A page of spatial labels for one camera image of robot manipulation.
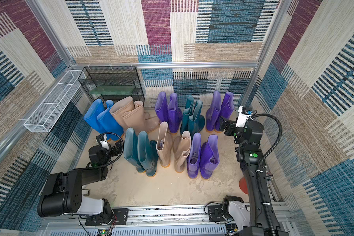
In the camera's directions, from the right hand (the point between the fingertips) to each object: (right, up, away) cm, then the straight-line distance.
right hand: (229, 120), depth 73 cm
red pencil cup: (+11, -37, +11) cm, 40 cm away
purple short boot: (-5, +4, +16) cm, 17 cm away
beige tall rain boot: (-56, +9, +14) cm, 59 cm away
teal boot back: (-16, -1, +8) cm, 18 cm away
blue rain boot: (-73, +3, +8) cm, 74 cm away
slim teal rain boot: (-49, -15, +2) cm, 51 cm away
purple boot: (-11, -17, -5) cm, 21 cm away
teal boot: (-20, +4, +13) cm, 24 cm away
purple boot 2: (+3, +7, +12) cm, 14 cm away
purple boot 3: (-27, +4, +12) cm, 30 cm away
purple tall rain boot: (-35, +8, +12) cm, 38 cm away
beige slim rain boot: (-50, +1, +12) cm, 52 cm away
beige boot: (-24, -15, +8) cm, 29 cm away
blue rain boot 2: (-65, -2, +18) cm, 68 cm away
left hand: (-65, -13, +18) cm, 69 cm away
